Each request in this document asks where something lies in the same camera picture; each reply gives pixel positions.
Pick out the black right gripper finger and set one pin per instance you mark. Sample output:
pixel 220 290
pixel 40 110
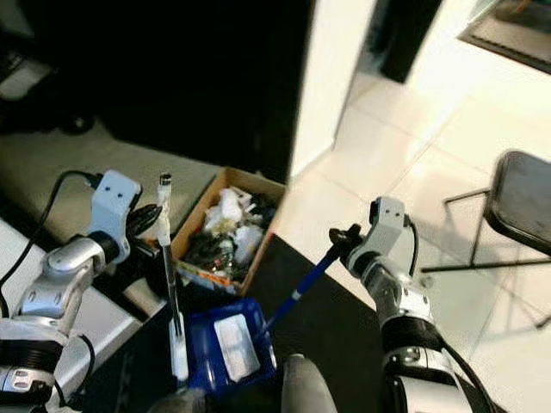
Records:
pixel 355 229
pixel 338 237

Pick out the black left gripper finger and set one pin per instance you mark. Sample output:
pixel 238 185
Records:
pixel 153 215

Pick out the white tissue packet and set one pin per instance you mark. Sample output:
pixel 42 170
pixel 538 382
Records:
pixel 237 347

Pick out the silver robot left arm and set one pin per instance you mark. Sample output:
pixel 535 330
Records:
pixel 65 275

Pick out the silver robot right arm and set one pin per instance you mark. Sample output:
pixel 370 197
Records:
pixel 400 301

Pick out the cardboard box of rubbish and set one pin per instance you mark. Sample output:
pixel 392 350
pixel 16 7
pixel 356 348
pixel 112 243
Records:
pixel 228 232

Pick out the grey robot right leg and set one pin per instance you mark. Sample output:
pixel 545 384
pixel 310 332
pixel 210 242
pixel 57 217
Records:
pixel 308 387

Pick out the grey robot leg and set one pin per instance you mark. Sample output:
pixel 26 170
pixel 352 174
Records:
pixel 176 403
pixel 308 387

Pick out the grey robot left leg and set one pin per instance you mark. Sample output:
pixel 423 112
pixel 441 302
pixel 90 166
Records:
pixel 176 403

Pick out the dark door mat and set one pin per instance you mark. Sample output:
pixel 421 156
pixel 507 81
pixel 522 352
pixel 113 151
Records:
pixel 512 34

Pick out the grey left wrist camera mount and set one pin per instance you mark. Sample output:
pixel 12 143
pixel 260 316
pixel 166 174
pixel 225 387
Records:
pixel 116 202

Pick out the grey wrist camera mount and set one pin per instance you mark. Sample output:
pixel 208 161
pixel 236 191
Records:
pixel 116 202
pixel 387 224

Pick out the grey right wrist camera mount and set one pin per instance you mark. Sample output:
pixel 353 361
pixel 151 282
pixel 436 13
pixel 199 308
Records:
pixel 387 224

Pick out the black metal frame chair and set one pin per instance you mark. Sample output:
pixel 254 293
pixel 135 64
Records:
pixel 521 198

